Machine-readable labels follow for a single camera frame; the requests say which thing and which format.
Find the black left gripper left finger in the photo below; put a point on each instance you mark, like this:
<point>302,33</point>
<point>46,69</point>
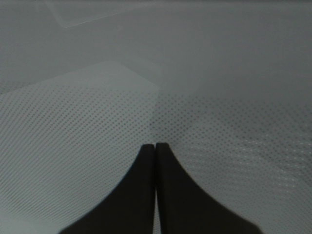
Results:
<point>130,207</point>

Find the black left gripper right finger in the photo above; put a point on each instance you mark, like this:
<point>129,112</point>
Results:
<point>185,208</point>

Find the white microwave door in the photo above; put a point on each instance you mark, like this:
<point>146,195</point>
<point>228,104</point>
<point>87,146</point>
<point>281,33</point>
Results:
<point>84,83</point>

